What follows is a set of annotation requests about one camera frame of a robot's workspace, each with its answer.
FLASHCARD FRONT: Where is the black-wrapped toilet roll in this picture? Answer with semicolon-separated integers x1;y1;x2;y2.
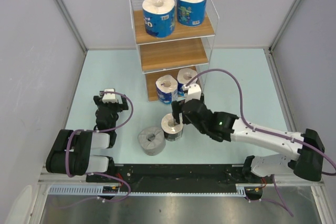
161;113;183;141

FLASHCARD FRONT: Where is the blue white-striped toilet roll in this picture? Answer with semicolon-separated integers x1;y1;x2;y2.
177;68;197;97

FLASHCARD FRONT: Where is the blue-wrapped toilet roll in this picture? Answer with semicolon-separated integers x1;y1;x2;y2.
142;0;175;38

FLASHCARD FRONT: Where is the blue cartoon-print toilet roll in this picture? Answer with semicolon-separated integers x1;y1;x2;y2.
176;0;207;27

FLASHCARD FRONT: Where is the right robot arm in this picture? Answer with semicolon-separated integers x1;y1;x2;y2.
171;99;325;183

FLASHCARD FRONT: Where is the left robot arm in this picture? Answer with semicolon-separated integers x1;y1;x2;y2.
45;89;134;182

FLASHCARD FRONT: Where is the grey toilet roll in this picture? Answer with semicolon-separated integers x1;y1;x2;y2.
138;126;166;156

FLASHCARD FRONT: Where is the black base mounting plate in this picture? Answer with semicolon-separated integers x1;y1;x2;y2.
86;164;272;195

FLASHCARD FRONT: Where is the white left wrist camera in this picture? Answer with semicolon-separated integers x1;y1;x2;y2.
99;88;118;103

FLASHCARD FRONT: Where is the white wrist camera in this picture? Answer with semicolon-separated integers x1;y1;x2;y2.
182;83;202;103
99;88;118;103

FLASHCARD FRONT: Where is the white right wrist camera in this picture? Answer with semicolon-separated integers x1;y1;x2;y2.
182;83;202;103

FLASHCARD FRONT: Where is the white wire wooden shelf rack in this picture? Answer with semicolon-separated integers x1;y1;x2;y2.
129;0;219;102

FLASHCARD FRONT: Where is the aluminium frame rail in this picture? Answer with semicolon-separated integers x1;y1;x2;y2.
38;163;323;185

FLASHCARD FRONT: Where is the white slotted cable duct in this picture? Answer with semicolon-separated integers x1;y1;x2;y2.
48;185;246;197

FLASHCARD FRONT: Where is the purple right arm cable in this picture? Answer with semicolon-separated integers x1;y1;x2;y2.
187;68;336;217

